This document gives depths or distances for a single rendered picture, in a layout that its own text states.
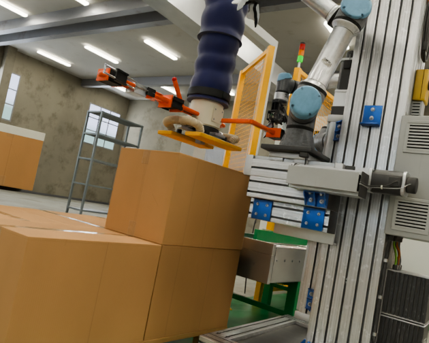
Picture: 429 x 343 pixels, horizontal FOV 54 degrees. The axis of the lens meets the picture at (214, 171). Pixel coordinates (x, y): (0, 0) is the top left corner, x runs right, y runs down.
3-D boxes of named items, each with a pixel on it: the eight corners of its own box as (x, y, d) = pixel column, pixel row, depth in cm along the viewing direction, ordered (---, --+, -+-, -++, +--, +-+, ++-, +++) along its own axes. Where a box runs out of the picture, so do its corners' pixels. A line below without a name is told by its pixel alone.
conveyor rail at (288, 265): (386, 275, 405) (389, 256, 406) (392, 277, 401) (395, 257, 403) (261, 280, 225) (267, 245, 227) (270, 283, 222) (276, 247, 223)
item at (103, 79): (112, 87, 179) (114, 75, 179) (123, 86, 174) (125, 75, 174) (95, 80, 172) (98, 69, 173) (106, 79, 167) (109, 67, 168)
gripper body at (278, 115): (265, 120, 224) (269, 99, 225) (274, 125, 230) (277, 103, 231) (278, 121, 219) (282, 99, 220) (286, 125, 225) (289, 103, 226)
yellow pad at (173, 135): (199, 148, 240) (201, 139, 241) (213, 149, 234) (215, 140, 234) (156, 133, 214) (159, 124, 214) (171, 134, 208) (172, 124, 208)
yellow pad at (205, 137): (226, 150, 228) (228, 141, 228) (241, 151, 222) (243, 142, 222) (184, 135, 202) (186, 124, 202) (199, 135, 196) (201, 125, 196)
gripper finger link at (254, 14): (249, 26, 185) (246, 5, 181) (261, 26, 182) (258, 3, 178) (246, 28, 183) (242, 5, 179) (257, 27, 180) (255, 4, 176)
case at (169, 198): (186, 235, 250) (199, 169, 253) (242, 250, 225) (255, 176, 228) (104, 228, 204) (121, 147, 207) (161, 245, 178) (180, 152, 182)
